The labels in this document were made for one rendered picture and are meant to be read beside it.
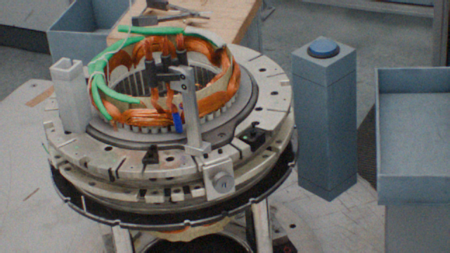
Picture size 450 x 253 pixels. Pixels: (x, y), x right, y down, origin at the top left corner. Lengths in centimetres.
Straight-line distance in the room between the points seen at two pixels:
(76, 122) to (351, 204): 53
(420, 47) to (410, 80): 227
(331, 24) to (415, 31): 34
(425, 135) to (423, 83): 11
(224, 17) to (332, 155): 27
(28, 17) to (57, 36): 225
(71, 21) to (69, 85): 46
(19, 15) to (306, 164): 241
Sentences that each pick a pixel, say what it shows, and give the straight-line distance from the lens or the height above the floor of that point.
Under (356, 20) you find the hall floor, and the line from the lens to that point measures 372.
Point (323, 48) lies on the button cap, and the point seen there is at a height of 104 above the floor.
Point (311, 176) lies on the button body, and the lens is 145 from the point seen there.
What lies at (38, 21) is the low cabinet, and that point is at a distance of 365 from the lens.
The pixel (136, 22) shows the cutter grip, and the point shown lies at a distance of 136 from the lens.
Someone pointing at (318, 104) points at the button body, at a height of 96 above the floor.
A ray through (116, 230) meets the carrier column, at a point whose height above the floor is 98.
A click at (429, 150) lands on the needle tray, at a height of 103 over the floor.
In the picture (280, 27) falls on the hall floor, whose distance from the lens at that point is 370.
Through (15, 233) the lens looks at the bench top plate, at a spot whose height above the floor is 78.
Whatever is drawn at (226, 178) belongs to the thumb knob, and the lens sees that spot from 100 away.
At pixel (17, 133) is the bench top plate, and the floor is 78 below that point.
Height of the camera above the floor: 168
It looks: 33 degrees down
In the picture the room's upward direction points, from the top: 6 degrees counter-clockwise
